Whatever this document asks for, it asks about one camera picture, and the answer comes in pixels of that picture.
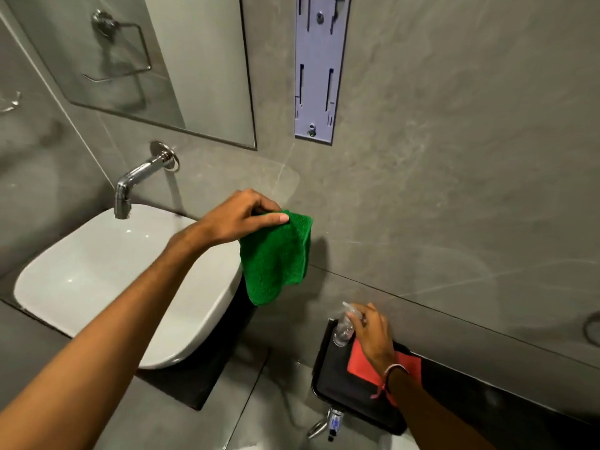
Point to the wall mirror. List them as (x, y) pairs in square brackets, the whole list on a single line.
[(201, 65)]

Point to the chrome wall hook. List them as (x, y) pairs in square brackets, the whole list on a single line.
[(10, 103)]

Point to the person's right forearm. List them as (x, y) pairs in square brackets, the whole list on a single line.
[(431, 412)]

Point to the clear spray bottle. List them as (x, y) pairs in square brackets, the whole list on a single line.
[(343, 328)]

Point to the red and white wrist thread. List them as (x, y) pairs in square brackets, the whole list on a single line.
[(385, 381)]

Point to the person's right hand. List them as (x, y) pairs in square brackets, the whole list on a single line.
[(375, 339)]

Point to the green microfibre cloth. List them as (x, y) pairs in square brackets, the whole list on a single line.
[(276, 260)]

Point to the purple wall mounting plate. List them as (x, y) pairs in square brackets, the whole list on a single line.
[(318, 70)]

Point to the person's left forearm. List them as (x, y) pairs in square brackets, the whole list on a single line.
[(108, 342)]

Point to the white ceramic wash basin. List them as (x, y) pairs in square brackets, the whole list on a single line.
[(93, 276)]

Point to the black plastic tray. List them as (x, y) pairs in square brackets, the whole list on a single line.
[(337, 379)]

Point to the person's right thumb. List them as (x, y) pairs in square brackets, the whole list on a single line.
[(352, 323)]

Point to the person's left thumb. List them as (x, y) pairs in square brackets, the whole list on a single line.
[(267, 222)]

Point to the person's left hand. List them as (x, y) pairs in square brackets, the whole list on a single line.
[(225, 224)]

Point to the red cloth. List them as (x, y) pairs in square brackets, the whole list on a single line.
[(361, 365)]

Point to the chrome wall faucet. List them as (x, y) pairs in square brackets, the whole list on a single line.
[(136, 175)]

